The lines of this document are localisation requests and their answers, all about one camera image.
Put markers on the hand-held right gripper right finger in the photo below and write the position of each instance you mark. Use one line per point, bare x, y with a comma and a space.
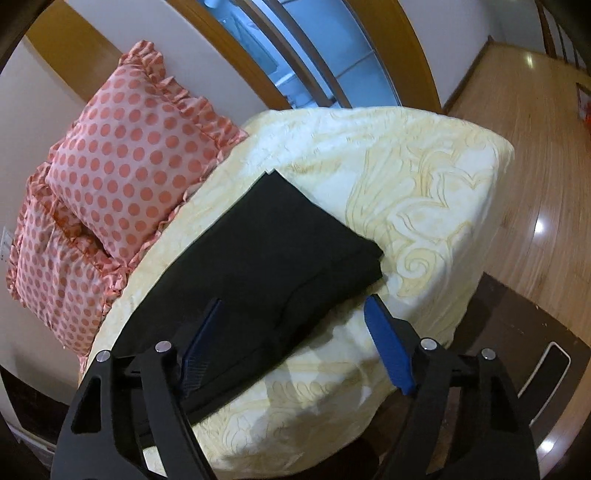
390, 350

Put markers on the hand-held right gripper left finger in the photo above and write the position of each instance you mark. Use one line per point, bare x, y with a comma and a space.
201, 350

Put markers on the black pants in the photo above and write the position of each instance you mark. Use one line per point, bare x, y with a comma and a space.
277, 258

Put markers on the dark bedside table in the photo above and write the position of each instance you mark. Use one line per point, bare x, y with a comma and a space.
512, 323

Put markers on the pink polka dot pillow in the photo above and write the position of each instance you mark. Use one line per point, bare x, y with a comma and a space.
55, 277
134, 157

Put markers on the cream patterned bedspread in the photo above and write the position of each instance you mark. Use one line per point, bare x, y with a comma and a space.
415, 184

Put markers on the window glass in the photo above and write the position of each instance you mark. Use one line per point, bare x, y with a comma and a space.
314, 50

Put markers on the dark wooden chair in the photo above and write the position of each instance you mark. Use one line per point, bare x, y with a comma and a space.
565, 32

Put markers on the white wall outlet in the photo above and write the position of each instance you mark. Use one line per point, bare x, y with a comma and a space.
4, 244

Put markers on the wooden window frame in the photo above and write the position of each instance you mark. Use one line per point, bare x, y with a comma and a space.
217, 50

